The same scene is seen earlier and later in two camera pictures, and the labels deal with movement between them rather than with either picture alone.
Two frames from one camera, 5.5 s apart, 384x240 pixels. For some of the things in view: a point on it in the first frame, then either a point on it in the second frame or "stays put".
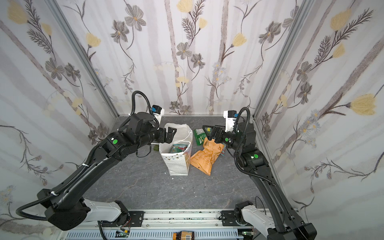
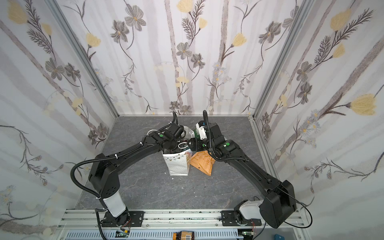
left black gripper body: x=163 y=134 -> x=179 y=137
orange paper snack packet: x=203 y=159 stays put
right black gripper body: x=217 y=134 -> x=194 y=144
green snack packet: x=200 y=135 stays put
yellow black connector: x=184 y=235 stays put
